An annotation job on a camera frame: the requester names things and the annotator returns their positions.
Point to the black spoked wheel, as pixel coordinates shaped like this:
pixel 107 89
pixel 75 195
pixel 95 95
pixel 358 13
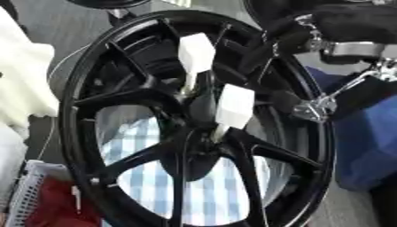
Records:
pixel 129 97

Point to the person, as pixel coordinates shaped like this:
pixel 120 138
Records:
pixel 23 79

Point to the white pin with flat head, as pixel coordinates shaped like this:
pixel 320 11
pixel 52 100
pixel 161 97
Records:
pixel 196 53
pixel 236 107

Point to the red cloth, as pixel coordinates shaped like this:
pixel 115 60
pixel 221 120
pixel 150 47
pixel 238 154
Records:
pixel 54 207

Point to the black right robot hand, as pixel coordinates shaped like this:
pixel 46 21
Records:
pixel 351 26

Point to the white plastic basket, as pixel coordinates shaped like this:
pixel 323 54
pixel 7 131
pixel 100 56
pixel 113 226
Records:
pixel 28 189

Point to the blue fabric bundle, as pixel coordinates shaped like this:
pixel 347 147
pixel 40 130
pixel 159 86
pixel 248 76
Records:
pixel 369 139

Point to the black round tyre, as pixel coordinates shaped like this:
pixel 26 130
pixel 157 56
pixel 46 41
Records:
pixel 106 3

